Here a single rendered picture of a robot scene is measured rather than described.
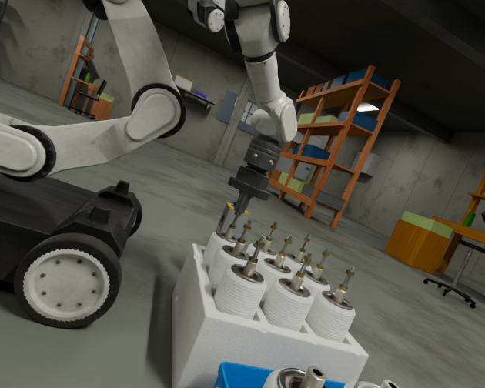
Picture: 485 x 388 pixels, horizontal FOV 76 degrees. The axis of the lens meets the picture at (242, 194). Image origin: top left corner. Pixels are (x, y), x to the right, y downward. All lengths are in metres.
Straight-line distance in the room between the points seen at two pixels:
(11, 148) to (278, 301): 0.71
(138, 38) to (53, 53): 9.72
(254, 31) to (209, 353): 0.66
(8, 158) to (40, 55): 9.81
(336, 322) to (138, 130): 0.66
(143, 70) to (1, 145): 0.38
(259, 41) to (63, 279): 0.64
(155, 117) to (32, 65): 9.93
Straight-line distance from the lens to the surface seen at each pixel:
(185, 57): 10.20
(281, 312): 0.71
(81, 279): 0.76
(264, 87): 0.77
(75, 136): 0.92
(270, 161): 0.84
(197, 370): 0.69
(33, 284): 0.78
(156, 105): 0.84
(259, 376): 0.68
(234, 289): 0.65
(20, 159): 0.91
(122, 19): 0.91
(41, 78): 10.61
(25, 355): 0.74
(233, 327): 0.65
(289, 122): 0.83
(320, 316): 0.77
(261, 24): 0.73
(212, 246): 0.87
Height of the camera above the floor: 0.47
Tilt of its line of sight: 6 degrees down
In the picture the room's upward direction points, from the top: 22 degrees clockwise
